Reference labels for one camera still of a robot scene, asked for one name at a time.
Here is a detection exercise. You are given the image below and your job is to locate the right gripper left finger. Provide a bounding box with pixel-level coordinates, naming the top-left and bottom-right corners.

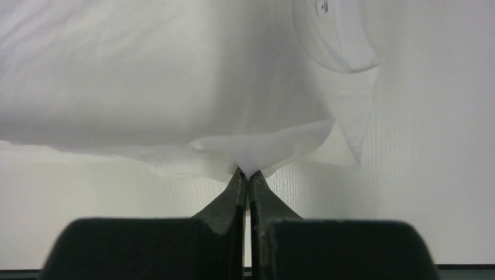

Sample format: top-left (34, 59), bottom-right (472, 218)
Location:
top-left (39, 170), bottom-right (246, 279)

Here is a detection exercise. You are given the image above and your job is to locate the white t-shirt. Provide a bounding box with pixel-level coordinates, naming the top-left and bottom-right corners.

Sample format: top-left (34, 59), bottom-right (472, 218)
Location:
top-left (1, 1), bottom-right (381, 180)

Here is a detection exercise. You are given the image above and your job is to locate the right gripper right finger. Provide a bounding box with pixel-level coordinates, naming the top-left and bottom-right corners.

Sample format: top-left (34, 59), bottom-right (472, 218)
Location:
top-left (248, 172), bottom-right (440, 279)

